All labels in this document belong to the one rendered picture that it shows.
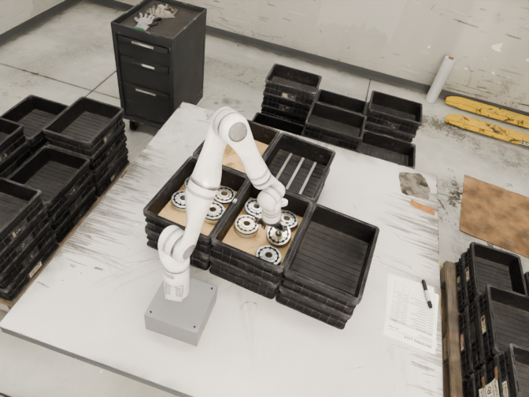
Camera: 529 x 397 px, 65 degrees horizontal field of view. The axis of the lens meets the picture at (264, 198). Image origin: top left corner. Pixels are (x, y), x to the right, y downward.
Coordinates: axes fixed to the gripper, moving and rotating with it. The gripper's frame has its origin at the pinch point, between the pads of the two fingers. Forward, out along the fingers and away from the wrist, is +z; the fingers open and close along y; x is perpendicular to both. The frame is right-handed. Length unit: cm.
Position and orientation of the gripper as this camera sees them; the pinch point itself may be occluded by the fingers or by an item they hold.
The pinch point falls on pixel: (271, 228)
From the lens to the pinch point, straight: 170.8
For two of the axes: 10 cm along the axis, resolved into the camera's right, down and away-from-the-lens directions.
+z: 0.2, 4.4, 9.0
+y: 9.5, 2.7, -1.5
